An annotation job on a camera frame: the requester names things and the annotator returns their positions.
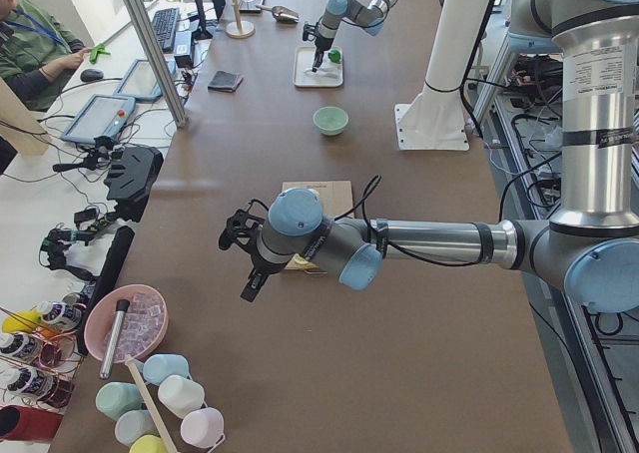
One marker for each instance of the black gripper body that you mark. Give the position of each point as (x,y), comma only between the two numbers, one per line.
(260,266)
(319,47)

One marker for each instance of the white ceramic spoon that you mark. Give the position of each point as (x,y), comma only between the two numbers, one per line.
(331,73)

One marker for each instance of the mint green bowl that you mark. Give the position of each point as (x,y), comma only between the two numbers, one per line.
(330,120)

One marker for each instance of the pink ice bowl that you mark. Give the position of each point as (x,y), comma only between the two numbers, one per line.
(144,327)

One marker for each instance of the cream rabbit tray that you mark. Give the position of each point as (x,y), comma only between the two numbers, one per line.
(304,59)

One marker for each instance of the green lime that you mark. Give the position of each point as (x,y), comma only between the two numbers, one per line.
(334,55)

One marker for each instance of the metal scoop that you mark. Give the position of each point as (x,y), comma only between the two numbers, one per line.
(281,14)

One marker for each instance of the wooden mug tree stand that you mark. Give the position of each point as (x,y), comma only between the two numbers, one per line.
(239,28)

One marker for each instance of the grey folded cloth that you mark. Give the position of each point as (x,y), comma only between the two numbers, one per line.
(223,81)

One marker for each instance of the light blue cup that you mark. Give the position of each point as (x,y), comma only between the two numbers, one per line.
(160,366)

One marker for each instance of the white cup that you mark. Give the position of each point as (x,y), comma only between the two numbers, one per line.
(181,395)

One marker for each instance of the black keyboard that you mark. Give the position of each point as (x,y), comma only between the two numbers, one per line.
(164,24)

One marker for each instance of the pink cup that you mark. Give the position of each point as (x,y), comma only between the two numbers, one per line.
(204,428)

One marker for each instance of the far teach pendant tablet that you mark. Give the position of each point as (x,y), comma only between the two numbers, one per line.
(140,83)

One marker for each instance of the teach pendant tablet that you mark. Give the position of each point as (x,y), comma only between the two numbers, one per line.
(140,83)
(102,116)

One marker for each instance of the mint green cup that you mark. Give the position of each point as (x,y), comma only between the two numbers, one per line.
(114,399)

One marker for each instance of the yellow cup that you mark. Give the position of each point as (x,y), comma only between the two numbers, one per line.
(148,444)

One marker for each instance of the near teach pendant tablet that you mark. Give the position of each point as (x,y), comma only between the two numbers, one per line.
(102,116)

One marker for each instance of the black computer mouse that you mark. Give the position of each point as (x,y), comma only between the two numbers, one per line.
(91,75)

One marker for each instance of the person in green jacket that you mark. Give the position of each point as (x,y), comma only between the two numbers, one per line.
(40,56)

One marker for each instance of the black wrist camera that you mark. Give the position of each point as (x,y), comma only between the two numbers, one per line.
(310,32)
(242,228)

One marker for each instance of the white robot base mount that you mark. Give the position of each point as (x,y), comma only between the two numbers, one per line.
(434,120)

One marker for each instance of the black plastic bracket plate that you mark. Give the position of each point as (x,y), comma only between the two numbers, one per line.
(131,176)

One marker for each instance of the aluminium frame post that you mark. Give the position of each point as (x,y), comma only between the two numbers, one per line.
(143,27)

